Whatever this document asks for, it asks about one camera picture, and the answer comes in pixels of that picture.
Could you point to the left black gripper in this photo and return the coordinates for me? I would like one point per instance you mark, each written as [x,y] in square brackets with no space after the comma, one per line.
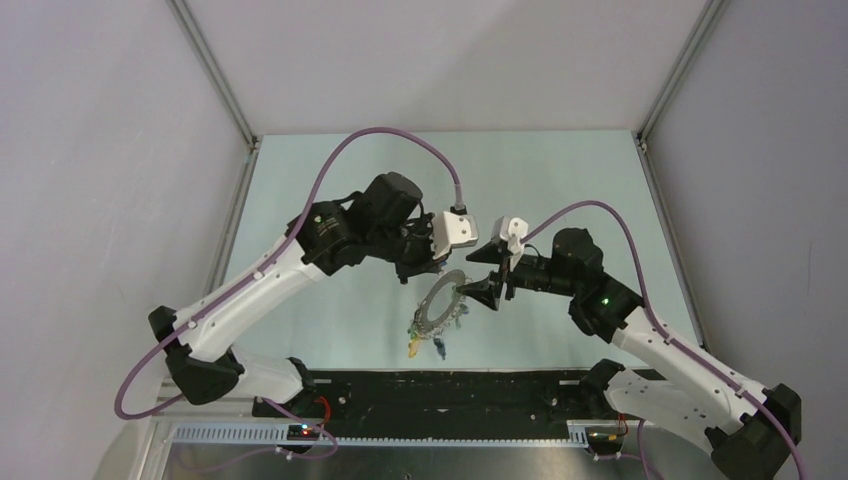
[426,263]

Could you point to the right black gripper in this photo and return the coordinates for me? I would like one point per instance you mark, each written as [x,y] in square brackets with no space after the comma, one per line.
[487,290]

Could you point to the large toothed metal keyring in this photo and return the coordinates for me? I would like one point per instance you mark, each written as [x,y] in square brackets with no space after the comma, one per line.
[439,308]

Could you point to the yellow key tag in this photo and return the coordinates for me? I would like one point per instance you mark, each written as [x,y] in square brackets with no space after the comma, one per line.
[413,348]

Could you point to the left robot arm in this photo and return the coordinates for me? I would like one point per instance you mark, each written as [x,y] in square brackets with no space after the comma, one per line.
[386,221]

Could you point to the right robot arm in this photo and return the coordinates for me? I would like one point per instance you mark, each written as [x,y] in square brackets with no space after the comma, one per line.
[746,428]

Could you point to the right circuit board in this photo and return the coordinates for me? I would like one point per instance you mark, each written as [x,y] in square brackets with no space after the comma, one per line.
[605,437]

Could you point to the left circuit board with LEDs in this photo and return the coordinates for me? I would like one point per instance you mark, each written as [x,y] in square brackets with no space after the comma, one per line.
[302,432]

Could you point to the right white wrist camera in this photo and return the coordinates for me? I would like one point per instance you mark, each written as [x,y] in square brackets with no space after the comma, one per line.
[510,232]

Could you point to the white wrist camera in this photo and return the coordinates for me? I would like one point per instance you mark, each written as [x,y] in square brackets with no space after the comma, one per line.
[510,232]
[452,231]

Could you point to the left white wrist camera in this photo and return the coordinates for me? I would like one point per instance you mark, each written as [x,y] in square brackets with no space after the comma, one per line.
[452,231]

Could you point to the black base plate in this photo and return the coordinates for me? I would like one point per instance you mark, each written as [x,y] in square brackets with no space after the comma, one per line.
[540,404]

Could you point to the grey cable duct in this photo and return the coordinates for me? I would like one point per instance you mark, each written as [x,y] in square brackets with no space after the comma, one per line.
[258,434]

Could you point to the left aluminium frame post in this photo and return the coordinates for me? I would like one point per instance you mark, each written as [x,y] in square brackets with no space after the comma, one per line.
[200,46]

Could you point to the aluminium frame post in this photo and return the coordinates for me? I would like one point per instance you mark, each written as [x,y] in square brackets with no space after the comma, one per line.
[200,46]
[706,22]

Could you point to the right aluminium frame post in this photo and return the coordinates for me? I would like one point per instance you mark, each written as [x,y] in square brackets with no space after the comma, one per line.
[706,22]

